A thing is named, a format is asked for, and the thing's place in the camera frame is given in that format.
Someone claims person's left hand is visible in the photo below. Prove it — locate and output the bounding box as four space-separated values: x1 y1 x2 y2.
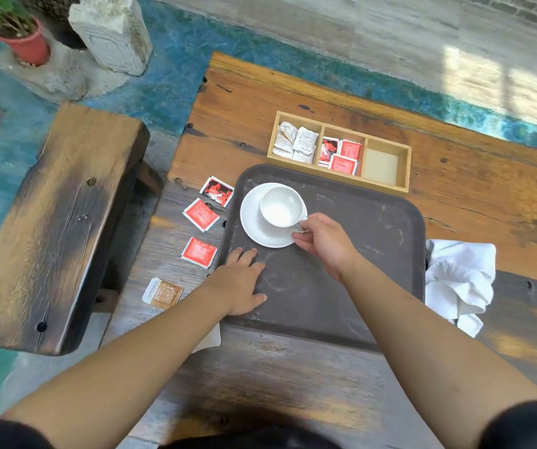
205 247 268 317

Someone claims person's right hand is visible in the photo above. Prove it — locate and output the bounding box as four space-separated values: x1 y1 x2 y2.
291 213 363 282

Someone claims dark brown tray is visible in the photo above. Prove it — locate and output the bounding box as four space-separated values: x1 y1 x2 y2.
215 163 427 354

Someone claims white teacup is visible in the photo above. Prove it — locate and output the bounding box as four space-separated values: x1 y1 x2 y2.
259 185 308 234

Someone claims white saucer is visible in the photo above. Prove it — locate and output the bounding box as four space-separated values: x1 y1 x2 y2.
240 182 308 249

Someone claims white cloth napkin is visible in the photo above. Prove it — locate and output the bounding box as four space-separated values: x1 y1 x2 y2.
425 239 497 339

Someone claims person's right forearm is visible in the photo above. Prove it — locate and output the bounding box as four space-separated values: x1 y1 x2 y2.
341 264 537 449

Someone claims person's left forearm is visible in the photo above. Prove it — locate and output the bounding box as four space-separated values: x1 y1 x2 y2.
2 281 250 449

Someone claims wooden compartment box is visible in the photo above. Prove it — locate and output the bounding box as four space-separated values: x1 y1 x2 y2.
266 110 413 194

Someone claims wooden table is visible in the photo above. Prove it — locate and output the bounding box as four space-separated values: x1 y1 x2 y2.
102 52 537 449

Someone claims wooden bench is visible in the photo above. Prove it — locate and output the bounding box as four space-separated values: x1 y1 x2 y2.
0 102 164 357

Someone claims flat grey stone base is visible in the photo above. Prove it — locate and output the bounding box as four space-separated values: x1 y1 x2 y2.
0 30 131 104

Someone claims black shirt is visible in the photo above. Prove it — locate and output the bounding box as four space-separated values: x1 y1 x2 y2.
0 400 537 449

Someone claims carved grey stone block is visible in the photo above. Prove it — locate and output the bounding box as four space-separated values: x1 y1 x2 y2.
68 0 153 77

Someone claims green plant red pot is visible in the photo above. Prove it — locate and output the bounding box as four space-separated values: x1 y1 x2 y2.
0 0 51 67

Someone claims tall plant dark pot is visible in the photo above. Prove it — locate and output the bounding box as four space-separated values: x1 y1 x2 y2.
18 0 87 51

